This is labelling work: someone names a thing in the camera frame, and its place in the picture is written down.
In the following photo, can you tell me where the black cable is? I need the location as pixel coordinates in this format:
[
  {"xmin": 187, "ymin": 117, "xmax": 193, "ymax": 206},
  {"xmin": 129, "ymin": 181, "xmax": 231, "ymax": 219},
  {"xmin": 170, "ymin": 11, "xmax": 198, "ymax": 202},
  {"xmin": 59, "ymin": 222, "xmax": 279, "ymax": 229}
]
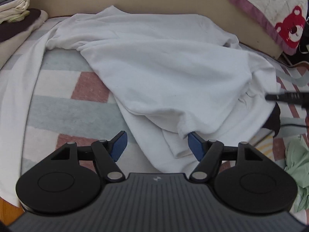
[{"xmin": 280, "ymin": 124, "xmax": 309, "ymax": 129}]

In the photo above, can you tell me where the dark brown folded garment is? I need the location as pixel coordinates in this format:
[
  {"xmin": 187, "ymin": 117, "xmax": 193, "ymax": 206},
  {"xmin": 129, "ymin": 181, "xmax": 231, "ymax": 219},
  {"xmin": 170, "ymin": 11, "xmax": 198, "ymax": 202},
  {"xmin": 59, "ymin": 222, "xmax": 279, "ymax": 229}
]
[{"xmin": 0, "ymin": 8, "xmax": 42, "ymax": 42}]

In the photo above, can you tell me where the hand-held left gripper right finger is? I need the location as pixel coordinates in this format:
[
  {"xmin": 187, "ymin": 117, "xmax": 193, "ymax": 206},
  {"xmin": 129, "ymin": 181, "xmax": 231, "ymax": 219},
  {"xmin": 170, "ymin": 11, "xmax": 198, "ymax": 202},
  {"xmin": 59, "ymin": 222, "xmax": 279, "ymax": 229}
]
[{"xmin": 188, "ymin": 132, "xmax": 264, "ymax": 183}]

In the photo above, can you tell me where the white hoodie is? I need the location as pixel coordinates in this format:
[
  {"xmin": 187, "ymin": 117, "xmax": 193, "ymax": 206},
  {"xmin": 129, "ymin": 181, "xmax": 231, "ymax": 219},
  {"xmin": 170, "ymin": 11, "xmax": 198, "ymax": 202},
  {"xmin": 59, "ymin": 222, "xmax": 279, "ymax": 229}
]
[{"xmin": 0, "ymin": 5, "xmax": 280, "ymax": 208}]

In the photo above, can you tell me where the pale green garment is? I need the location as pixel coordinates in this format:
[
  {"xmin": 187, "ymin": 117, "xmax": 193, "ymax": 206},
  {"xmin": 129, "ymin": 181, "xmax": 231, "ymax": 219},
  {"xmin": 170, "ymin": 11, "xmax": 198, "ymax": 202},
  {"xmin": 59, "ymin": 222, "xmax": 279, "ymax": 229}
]
[{"xmin": 284, "ymin": 135, "xmax": 309, "ymax": 213}]

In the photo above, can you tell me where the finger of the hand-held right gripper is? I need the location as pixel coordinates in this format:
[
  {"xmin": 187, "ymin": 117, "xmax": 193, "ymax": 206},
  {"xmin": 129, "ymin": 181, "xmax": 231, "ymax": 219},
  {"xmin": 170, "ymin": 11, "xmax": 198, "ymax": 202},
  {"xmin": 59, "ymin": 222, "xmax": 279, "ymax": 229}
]
[{"xmin": 265, "ymin": 91, "xmax": 309, "ymax": 108}]

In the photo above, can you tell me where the printed quilt with purple ruffle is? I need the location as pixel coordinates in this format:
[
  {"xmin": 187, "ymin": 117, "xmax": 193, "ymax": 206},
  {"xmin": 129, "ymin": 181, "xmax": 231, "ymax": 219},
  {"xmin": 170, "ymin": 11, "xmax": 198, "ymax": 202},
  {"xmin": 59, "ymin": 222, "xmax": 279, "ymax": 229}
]
[{"xmin": 193, "ymin": 0, "xmax": 309, "ymax": 56}]

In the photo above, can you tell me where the beige folded garment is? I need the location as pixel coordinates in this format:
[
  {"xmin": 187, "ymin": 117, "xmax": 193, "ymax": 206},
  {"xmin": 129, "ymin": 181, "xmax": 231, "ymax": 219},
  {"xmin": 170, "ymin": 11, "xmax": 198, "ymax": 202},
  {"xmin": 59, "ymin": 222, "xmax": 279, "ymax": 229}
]
[{"xmin": 0, "ymin": 10, "xmax": 49, "ymax": 68}]

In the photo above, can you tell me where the cream folded garment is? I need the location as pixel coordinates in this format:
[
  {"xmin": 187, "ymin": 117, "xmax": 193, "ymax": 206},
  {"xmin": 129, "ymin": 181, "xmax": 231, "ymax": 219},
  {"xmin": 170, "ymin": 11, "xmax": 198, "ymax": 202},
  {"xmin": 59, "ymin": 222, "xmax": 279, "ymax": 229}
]
[{"xmin": 0, "ymin": 0, "xmax": 31, "ymax": 24}]

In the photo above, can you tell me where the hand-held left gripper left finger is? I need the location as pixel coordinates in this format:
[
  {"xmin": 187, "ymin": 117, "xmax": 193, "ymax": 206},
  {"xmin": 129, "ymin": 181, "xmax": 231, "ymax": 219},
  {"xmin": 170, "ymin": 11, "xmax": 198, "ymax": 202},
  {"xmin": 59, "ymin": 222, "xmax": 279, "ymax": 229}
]
[{"xmin": 50, "ymin": 130, "xmax": 125, "ymax": 182}]

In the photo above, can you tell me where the checked rug with dog print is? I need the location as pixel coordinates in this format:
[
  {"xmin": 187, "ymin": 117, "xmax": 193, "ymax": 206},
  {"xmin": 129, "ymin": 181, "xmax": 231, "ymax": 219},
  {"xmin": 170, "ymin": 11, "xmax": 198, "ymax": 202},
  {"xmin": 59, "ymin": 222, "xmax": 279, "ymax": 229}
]
[{"xmin": 0, "ymin": 18, "xmax": 309, "ymax": 213}]

